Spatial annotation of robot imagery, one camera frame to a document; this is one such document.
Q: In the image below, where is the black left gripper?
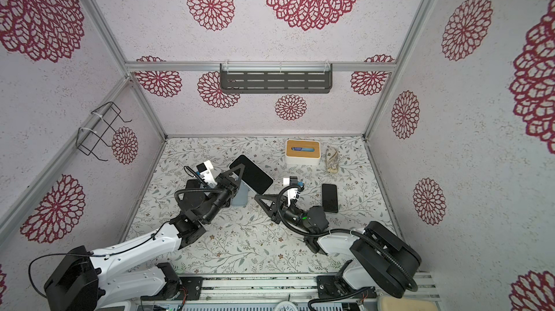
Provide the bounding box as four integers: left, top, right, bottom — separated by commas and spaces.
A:
204, 164, 246, 226

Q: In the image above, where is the pale blue phone case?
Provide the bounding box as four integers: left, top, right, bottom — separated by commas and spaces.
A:
231, 182, 249, 207

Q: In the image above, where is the black phone light blue case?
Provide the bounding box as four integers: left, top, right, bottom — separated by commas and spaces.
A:
229, 154, 274, 195

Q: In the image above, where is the black phone clear case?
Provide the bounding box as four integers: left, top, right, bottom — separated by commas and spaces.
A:
322, 184, 339, 214

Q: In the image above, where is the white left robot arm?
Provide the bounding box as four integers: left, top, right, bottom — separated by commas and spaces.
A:
44, 164, 244, 310

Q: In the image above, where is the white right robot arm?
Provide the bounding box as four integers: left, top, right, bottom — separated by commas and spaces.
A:
254, 195, 421, 298

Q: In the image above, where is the map print glasses case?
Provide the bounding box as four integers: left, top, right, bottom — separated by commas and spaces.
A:
325, 146, 340, 174

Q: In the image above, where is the white tissue box wooden lid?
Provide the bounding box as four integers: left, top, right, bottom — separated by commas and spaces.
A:
285, 139, 322, 166

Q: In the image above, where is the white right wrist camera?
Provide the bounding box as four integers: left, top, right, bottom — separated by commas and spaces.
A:
283, 177, 304, 206

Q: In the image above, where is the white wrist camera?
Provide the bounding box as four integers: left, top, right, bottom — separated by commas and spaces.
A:
197, 160, 217, 188
283, 177, 304, 206

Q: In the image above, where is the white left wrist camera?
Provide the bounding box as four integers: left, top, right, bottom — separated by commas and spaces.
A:
197, 160, 217, 188

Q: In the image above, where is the grey wall shelf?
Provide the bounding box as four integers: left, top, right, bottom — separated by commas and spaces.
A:
219, 63, 333, 94

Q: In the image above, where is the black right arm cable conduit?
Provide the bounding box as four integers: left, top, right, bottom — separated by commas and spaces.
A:
276, 184, 419, 292

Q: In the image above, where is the black wire wall basket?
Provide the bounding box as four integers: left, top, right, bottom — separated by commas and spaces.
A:
75, 101, 132, 162

